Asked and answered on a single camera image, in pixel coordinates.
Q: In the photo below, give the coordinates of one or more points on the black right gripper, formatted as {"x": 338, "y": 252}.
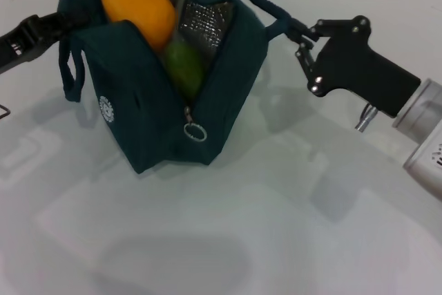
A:
{"x": 359, "y": 70}

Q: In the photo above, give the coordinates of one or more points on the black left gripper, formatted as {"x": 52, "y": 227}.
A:
{"x": 14, "y": 49}

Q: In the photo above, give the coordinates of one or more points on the orange yellow pear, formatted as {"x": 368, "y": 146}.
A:
{"x": 141, "y": 15}

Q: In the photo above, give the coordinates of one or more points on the dark teal insulated lunch bag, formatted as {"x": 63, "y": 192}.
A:
{"x": 138, "y": 101}

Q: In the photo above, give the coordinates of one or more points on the green cucumber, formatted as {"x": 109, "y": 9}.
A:
{"x": 184, "y": 67}

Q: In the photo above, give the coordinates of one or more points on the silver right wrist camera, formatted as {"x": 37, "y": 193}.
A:
{"x": 428, "y": 167}

